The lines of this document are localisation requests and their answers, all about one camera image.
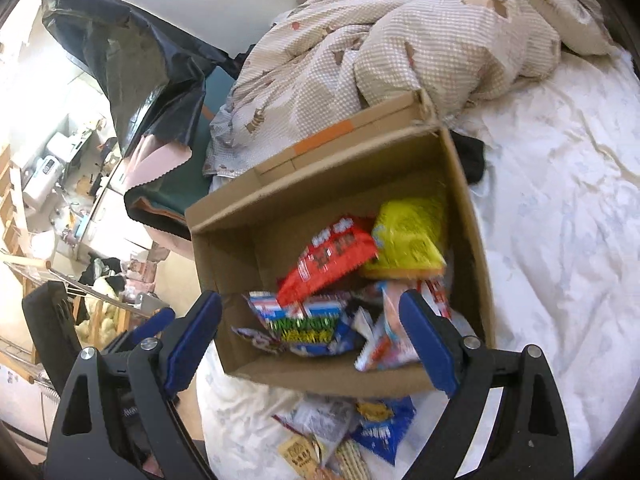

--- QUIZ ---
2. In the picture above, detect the pink green folded blanket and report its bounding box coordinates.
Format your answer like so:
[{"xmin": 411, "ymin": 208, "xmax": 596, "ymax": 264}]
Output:
[{"xmin": 124, "ymin": 67, "xmax": 234, "ymax": 246}]

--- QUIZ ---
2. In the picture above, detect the wooden chair frame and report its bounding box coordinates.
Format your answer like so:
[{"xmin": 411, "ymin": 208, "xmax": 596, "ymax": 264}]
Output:
[{"xmin": 0, "ymin": 144, "xmax": 51, "ymax": 294}]

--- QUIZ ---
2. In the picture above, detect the white floral bed sheet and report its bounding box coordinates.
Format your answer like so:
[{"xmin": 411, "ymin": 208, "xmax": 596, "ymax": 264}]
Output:
[{"xmin": 194, "ymin": 46, "xmax": 640, "ymax": 480}]

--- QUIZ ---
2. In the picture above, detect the red cartoon snack bag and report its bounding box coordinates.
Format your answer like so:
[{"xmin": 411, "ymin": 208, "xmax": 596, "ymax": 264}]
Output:
[{"xmin": 277, "ymin": 214, "xmax": 378, "ymax": 307}]

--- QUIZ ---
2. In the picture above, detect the yellow snack bag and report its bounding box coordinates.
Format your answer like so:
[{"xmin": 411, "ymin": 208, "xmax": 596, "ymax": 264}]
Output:
[{"xmin": 360, "ymin": 196, "xmax": 448, "ymax": 280}]

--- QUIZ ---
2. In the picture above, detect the black sock on bed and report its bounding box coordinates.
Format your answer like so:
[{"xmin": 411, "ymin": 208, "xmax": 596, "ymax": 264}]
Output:
[{"xmin": 450, "ymin": 131, "xmax": 486, "ymax": 185}]

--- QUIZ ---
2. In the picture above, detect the blue white puff snack bag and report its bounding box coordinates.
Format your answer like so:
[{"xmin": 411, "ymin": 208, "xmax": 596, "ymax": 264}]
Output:
[{"xmin": 232, "ymin": 292, "xmax": 364, "ymax": 358}]

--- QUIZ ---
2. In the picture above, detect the white red popcorn bag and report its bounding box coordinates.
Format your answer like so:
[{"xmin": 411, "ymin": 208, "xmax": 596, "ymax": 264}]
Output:
[{"xmin": 272, "ymin": 396, "xmax": 356, "ymax": 465}]

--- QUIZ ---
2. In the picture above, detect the blue yellow chip bag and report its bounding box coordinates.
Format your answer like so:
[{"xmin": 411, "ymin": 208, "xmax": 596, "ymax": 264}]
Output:
[{"xmin": 350, "ymin": 396, "xmax": 416, "ymax": 466}]

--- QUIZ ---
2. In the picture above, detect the red white snack bag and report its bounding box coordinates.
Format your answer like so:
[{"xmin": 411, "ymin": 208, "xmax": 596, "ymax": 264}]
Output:
[{"xmin": 355, "ymin": 275, "xmax": 452, "ymax": 372}]

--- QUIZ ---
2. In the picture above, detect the black plastic bag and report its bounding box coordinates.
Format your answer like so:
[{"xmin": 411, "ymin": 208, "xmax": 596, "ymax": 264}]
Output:
[{"xmin": 41, "ymin": 0, "xmax": 243, "ymax": 156}]

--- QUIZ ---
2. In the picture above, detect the small yellow peanut packet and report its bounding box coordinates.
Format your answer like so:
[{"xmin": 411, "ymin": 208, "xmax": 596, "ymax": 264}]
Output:
[{"xmin": 278, "ymin": 434, "xmax": 320, "ymax": 479}]

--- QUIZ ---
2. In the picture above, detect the beige checkered duvet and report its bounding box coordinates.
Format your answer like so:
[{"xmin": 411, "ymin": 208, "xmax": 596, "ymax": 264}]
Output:
[{"xmin": 203, "ymin": 0, "xmax": 613, "ymax": 179}]

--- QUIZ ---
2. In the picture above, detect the waffle biscuit pack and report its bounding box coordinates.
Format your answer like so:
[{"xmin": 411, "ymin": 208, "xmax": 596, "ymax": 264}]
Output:
[{"xmin": 334, "ymin": 439, "xmax": 371, "ymax": 480}]

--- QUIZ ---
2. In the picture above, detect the brown cardboard box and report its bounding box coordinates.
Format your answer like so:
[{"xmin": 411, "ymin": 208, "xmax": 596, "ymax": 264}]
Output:
[{"xmin": 184, "ymin": 88, "xmax": 497, "ymax": 401}]

